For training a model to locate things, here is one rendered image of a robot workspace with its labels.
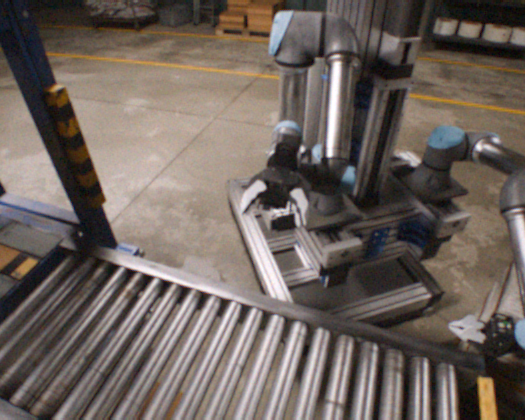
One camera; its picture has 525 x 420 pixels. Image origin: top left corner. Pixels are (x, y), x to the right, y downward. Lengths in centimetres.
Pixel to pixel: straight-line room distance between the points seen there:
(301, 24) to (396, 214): 85
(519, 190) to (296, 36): 72
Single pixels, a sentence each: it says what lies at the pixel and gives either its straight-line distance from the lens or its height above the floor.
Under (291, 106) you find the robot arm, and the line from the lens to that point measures 107.
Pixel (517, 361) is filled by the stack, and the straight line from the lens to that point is 150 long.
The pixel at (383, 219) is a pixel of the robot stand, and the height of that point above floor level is 73.
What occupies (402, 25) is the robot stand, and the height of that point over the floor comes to 142.
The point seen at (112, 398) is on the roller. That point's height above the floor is 79.
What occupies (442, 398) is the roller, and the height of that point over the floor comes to 79.
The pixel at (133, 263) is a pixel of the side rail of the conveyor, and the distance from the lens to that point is 118.
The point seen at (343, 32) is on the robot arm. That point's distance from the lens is 100.
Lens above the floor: 164
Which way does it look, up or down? 41 degrees down
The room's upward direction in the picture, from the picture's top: straight up
